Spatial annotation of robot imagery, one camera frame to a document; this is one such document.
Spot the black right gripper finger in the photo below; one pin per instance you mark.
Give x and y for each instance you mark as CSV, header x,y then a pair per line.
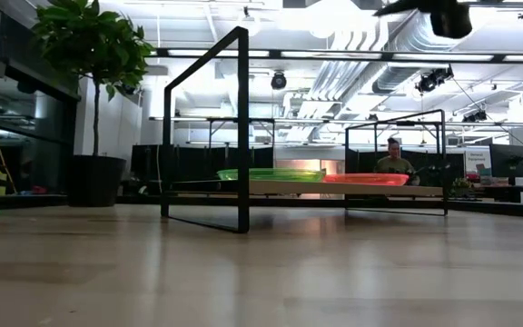
x,y
409,6

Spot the translucent orange plastic plate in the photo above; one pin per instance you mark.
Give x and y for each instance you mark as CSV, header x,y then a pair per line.
x,y
366,180

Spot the translucent green plastic plate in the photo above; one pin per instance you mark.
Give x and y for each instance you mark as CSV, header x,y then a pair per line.
x,y
270,178

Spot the black ceiling light fixture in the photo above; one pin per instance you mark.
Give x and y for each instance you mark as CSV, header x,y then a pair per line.
x,y
434,80

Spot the white printed sign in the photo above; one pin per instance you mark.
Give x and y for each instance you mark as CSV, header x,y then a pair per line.
x,y
477,161

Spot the black round spotlight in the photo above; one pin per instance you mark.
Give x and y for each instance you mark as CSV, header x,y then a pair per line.
x,y
279,81

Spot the computer monitor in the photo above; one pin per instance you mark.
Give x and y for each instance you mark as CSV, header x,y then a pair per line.
x,y
508,161

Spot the person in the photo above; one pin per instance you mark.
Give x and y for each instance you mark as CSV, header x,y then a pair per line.
x,y
394,163

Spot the green leafy plant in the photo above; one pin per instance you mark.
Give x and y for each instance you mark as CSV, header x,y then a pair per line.
x,y
89,41

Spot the black plant pot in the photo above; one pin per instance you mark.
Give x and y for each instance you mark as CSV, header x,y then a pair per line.
x,y
96,181

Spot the black aluminium table frame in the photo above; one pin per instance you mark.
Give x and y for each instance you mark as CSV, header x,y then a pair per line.
x,y
143,200

